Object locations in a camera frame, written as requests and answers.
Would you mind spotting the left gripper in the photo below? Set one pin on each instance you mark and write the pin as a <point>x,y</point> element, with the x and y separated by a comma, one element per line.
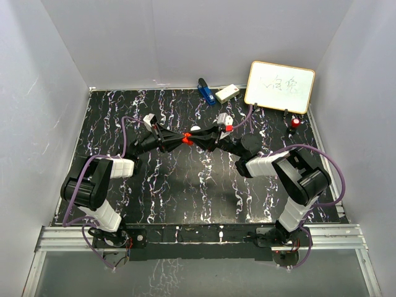
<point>165,135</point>

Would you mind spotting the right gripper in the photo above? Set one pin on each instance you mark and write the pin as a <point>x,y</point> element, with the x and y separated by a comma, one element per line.
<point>210,144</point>

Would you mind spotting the red earbud charging case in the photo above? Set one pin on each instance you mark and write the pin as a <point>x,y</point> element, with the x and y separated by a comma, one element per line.
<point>186,139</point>

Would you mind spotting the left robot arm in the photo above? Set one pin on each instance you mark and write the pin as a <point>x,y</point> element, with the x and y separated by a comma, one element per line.
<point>86,184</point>

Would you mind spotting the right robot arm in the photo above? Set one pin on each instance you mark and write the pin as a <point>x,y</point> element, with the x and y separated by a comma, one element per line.
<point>303,178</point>

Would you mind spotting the white cardboard box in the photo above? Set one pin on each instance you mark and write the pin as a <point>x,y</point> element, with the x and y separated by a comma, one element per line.
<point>227,93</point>

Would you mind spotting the blue stapler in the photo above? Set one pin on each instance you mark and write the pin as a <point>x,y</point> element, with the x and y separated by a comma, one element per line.
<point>205,91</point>

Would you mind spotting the red stamp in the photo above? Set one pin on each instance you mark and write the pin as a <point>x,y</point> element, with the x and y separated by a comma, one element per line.
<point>295,122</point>

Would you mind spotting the small whiteboard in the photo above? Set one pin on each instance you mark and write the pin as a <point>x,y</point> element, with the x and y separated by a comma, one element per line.
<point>279,87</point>

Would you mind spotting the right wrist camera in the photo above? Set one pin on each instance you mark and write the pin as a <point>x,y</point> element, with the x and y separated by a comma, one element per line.
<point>225,120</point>

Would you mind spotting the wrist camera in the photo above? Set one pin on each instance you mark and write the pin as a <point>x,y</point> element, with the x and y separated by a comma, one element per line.
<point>149,121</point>
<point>225,120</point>

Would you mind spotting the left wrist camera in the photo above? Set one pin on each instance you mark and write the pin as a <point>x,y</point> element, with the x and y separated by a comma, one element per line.
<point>149,121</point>

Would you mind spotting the aluminium frame rail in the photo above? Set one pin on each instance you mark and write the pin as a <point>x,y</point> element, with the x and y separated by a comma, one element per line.
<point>216,241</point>

